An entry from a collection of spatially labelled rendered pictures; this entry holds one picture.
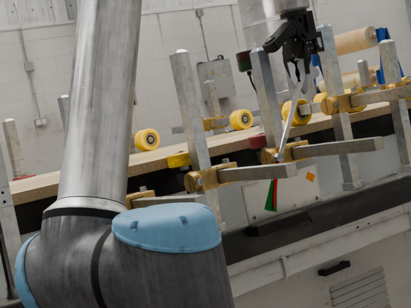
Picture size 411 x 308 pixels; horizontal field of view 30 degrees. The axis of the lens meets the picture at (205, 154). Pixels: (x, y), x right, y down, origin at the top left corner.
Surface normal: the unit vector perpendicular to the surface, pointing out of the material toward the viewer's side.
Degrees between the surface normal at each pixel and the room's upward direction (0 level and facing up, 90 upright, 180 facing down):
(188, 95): 90
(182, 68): 90
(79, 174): 66
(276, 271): 90
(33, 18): 90
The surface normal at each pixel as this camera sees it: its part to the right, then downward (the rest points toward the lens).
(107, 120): 0.44, -0.26
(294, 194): 0.57, -0.07
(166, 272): -0.09, 0.07
